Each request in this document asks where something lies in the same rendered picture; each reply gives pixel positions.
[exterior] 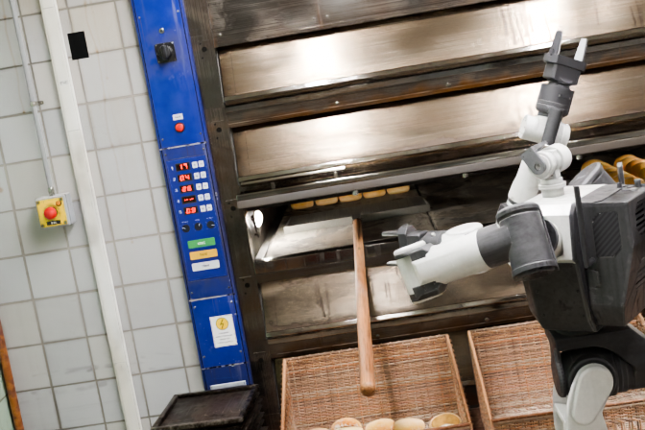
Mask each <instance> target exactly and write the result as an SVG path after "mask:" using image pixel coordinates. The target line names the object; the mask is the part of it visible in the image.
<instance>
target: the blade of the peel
mask: <svg viewBox="0 0 645 430"><path fill-rule="evenodd" d="M428 211H431V209H430V203H429V202H428V201H426V199H425V198H424V197H423V196H417V197H412V198H406V199H400V200H393V201H387V202H382V203H371V204H364V205H358V206H353V207H347V208H340V209H334V210H328V211H323V212H317V213H310V214H304V215H298V216H293V217H290V219H289V220H288V222H287V223H286V225H285V226H284V233H285V234H291V233H297V232H303V231H308V230H315V229H321V228H327V227H338V226H344V225H350V224H352V215H353V214H361V218H362V223H363V222H368V221H374V220H380V219H387V218H392V217H398V216H404V215H411V214H417V213H422V212H428Z"/></svg>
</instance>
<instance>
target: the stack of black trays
mask: <svg viewBox="0 0 645 430"><path fill-rule="evenodd" d="M258 388H259V385H258V384H253V385H246V386H239V387H231V388H223V389H216V390H208V391H200V392H193V393H185V394H174V396H173V397H172V399H171V400H170V401H169V403H168V404H167V406H166V407H165V409H164V410H163V411H162V413H161V414H160V416H159V417H158V419H157V420H156V422H155V423H154V425H153V426H152V428H151V429H150V430H267V429H268V427H269V426H263V427H262V424H263V422H264V419H263V418H262V417H263V415H264V413H265V412H260V410H261V408H262V405H260V403H261V401H262V398H257V397H258V395H259V393H260V392H258V391H257V390H258Z"/></svg>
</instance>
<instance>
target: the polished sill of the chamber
mask: <svg viewBox="0 0 645 430"><path fill-rule="evenodd" d="M495 223H496V222H493V223H486V224H481V225H483V227H487V226H490V225H493V224H495ZM363 246H364V256H365V257H372V256H377V255H384V254H390V253H394V251H396V250H397V249H400V247H399V242H398V237H395V238H389V239H383V240H377V241H370V242H365V243H363ZM353 259H354V244H352V245H346V246H340V247H334V248H328V249H321V250H315V251H304V252H298V253H291V254H285V255H280V256H273V257H267V258H261V259H255V260H254V263H253V267H254V272H255V274H256V275H261V274H266V273H272V272H279V271H285V270H292V269H297V268H303V267H310V266H316V265H322V264H328V263H334V262H341V261H347V260H353Z"/></svg>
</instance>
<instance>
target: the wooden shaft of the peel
mask: <svg viewBox="0 0 645 430"><path fill-rule="evenodd" d="M353 241H354V263H355V286H356V308H357V331H358V353H359V375H360V391H361V393H362V395H364V396H367V397H369V396H372V395H374V393H375V391H376V385H375V374H374V363H373V353H372V342H371V332H370V310H369V300H368V289H367V279H366V268H365V256H364V246H363V235H362V225H361V221H360V220H359V219H355V220H354V221H353Z"/></svg>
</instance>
